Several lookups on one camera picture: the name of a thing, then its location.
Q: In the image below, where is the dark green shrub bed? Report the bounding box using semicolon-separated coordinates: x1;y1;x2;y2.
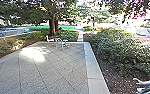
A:
89;29;150;76

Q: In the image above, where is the low brownish hedge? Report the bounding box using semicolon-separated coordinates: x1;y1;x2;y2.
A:
0;31;50;63

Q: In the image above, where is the small green shrub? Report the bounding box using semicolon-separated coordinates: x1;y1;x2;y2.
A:
57;29;80;42

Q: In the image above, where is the large tree trunk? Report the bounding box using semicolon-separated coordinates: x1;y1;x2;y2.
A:
48;9;60;37

